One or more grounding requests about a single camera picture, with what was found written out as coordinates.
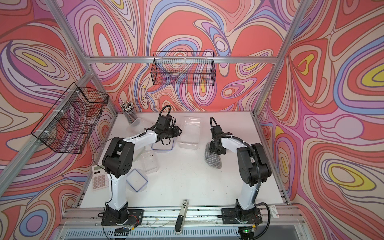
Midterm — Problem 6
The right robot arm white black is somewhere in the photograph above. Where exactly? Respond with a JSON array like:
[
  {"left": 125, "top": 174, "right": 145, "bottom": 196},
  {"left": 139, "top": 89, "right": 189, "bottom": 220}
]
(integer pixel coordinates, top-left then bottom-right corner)
[{"left": 206, "top": 125, "right": 272, "bottom": 223}]

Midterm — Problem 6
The black wire basket left wall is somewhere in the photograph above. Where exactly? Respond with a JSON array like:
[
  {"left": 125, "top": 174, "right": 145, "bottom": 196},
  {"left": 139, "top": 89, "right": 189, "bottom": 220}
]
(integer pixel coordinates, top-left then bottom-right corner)
[{"left": 31, "top": 83, "right": 109, "bottom": 154}]

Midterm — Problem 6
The black white marker pen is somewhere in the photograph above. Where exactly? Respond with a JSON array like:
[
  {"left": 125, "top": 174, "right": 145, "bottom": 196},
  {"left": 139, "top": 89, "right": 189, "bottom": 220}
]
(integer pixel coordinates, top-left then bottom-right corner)
[{"left": 175, "top": 199, "right": 189, "bottom": 235}]

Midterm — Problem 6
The small blue rimmed lid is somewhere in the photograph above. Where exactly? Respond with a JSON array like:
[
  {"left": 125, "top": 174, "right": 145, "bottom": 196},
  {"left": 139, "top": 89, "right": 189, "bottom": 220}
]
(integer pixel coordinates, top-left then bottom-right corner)
[{"left": 126, "top": 169, "right": 148, "bottom": 193}]

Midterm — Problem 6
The small clear box blue lid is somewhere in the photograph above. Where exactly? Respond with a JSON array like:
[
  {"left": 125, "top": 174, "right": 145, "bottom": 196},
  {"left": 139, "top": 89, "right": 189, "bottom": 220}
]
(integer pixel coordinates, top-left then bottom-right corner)
[{"left": 141, "top": 151, "right": 159, "bottom": 175}]

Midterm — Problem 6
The large clear box blue lid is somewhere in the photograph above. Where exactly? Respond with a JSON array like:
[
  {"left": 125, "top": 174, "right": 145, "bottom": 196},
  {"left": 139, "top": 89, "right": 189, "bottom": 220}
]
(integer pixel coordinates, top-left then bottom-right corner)
[{"left": 179, "top": 117, "right": 201, "bottom": 150}]

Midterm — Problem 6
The black wire basket wall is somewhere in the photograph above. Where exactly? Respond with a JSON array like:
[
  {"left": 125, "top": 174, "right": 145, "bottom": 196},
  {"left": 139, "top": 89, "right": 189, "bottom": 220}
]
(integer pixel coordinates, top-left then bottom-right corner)
[
  {"left": 31, "top": 83, "right": 109, "bottom": 154},
  {"left": 151, "top": 51, "right": 216, "bottom": 86}
]

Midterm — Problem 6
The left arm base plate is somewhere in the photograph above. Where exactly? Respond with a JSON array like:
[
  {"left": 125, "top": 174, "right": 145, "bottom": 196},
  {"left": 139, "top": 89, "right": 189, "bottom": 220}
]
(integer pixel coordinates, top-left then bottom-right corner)
[{"left": 101, "top": 209, "right": 144, "bottom": 226}]

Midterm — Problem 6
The grey striped cloth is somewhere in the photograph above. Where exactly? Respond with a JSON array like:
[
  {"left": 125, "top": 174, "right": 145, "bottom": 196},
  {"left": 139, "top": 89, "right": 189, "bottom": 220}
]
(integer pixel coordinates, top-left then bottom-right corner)
[{"left": 205, "top": 143, "right": 222, "bottom": 169}]

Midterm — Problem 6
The white calculator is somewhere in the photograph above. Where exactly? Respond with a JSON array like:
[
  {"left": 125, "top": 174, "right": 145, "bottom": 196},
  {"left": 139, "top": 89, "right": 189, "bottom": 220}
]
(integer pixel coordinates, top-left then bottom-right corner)
[{"left": 91, "top": 165, "right": 109, "bottom": 191}]

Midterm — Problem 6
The white red label tag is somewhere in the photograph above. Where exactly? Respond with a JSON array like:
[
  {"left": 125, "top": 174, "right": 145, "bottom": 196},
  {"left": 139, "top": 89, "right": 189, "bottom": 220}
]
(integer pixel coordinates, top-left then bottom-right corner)
[{"left": 269, "top": 205, "right": 280, "bottom": 219}]

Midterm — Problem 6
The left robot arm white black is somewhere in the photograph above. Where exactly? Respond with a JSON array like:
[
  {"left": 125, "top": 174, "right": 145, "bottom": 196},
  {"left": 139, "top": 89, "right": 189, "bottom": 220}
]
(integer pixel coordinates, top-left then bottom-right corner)
[{"left": 102, "top": 115, "right": 182, "bottom": 225}]

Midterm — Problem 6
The black wire basket back wall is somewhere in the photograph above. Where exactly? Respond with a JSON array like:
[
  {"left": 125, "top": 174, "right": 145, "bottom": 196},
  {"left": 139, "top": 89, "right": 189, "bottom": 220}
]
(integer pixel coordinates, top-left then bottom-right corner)
[{"left": 151, "top": 51, "right": 216, "bottom": 86}]

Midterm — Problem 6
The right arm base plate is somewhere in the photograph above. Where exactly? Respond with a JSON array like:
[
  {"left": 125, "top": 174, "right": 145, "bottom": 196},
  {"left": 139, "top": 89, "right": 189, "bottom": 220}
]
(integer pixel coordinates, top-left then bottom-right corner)
[{"left": 220, "top": 206, "right": 263, "bottom": 226}]

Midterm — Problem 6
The mesh pen cup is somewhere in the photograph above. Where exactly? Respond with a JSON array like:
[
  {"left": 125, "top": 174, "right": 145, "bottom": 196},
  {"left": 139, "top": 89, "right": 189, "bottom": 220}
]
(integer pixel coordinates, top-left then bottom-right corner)
[{"left": 120, "top": 102, "right": 138, "bottom": 124}]

